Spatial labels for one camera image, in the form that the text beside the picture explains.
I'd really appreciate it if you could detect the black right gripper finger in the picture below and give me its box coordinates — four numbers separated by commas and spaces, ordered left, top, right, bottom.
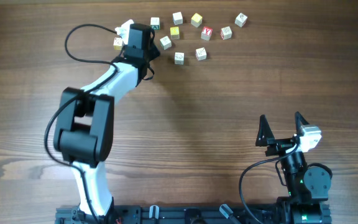
295, 111, 309, 134
255, 114, 275, 147

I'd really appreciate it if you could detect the white block green N side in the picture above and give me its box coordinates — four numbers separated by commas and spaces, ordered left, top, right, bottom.
160, 36, 172, 50

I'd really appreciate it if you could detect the white block with 9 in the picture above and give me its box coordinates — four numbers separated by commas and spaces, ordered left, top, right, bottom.
196, 47, 207, 60

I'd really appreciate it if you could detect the white block red U side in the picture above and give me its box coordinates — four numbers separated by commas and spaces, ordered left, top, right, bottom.
220, 26, 232, 40

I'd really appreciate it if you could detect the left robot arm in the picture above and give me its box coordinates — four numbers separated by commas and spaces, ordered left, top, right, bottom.
44, 21, 160, 223

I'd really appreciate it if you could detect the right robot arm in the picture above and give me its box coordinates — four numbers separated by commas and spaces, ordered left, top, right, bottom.
255, 112, 333, 224

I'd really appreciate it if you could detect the white block yellow side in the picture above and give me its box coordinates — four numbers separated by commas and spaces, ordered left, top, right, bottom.
113, 37, 124, 50

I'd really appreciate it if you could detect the white block green A side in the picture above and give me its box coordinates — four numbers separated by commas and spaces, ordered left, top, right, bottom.
150, 17, 160, 30

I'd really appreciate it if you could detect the white block red M side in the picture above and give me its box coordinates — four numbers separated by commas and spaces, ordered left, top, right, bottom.
174, 52, 185, 65

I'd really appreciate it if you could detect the yellow K block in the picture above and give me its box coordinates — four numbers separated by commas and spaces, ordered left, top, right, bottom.
170, 27, 180, 40

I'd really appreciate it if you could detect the white block blue P side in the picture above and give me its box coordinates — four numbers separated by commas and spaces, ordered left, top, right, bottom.
172, 12, 183, 25

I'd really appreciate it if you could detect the yellow top block far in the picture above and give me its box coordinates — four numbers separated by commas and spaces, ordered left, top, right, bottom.
191, 13, 203, 27

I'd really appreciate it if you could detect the red X block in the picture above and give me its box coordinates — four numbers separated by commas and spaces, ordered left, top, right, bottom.
201, 26, 213, 41

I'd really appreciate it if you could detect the block with K and 6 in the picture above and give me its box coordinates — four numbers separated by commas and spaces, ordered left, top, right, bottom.
234, 12, 248, 27

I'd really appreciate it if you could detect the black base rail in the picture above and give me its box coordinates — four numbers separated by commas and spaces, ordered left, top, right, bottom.
54, 203, 332, 224

